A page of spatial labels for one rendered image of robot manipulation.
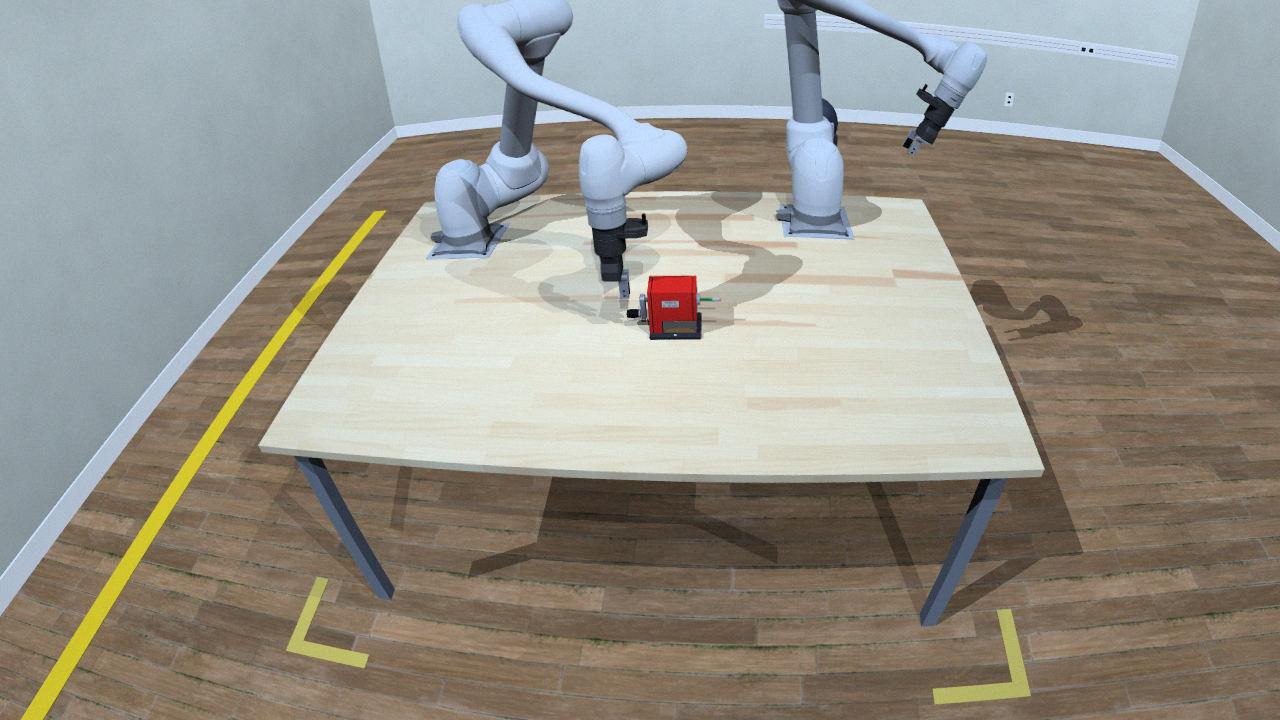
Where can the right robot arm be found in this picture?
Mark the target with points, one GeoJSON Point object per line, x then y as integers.
{"type": "Point", "coordinates": [465, 196]}

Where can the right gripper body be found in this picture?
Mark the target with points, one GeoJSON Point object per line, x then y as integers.
{"type": "Point", "coordinates": [610, 243]}

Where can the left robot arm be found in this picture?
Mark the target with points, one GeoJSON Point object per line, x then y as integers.
{"type": "Point", "coordinates": [817, 178]}

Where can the red pencil sharpener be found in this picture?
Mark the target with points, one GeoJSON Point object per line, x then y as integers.
{"type": "Point", "coordinates": [672, 308]}

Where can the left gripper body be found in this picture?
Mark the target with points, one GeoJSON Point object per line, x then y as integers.
{"type": "Point", "coordinates": [936, 117]}

